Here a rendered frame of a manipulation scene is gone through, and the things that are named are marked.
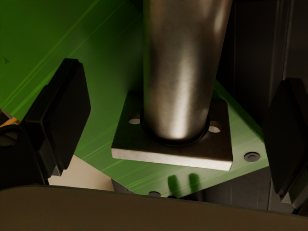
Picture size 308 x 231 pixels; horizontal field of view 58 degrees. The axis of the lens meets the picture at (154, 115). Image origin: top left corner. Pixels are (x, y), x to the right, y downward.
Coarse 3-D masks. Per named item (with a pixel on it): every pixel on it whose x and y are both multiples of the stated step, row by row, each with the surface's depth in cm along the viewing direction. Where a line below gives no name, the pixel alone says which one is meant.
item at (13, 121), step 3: (0, 111) 566; (9, 120) 549; (12, 120) 554; (15, 120) 564; (18, 120) 578; (6, 123) 542; (9, 123) 546; (12, 123) 560; (15, 123) 564; (18, 123) 583; (0, 126) 530
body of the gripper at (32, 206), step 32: (0, 192) 7; (32, 192) 7; (64, 192) 7; (96, 192) 7; (0, 224) 6; (32, 224) 6; (64, 224) 6; (96, 224) 6; (128, 224) 6; (160, 224) 6; (192, 224) 6; (224, 224) 6; (256, 224) 6; (288, 224) 6
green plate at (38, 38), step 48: (0, 0) 12; (48, 0) 12; (96, 0) 12; (0, 48) 14; (48, 48) 14; (96, 48) 14; (0, 96) 17; (96, 96) 16; (96, 144) 19; (240, 144) 17; (144, 192) 23; (192, 192) 22
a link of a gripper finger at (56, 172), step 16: (64, 64) 11; (80, 64) 12; (64, 80) 11; (80, 80) 12; (48, 96) 10; (64, 96) 10; (80, 96) 12; (32, 112) 9; (48, 112) 10; (64, 112) 11; (80, 112) 12; (32, 128) 9; (48, 128) 9; (64, 128) 11; (80, 128) 13; (32, 144) 9; (48, 144) 10; (64, 144) 11; (48, 160) 10; (64, 160) 11; (48, 176) 10
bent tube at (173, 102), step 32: (160, 0) 8; (192, 0) 8; (224, 0) 8; (160, 32) 9; (192, 32) 9; (224, 32) 10; (160, 64) 10; (192, 64) 10; (128, 96) 15; (160, 96) 11; (192, 96) 11; (128, 128) 13; (160, 128) 12; (192, 128) 12; (224, 128) 13; (160, 160) 13; (192, 160) 12; (224, 160) 12
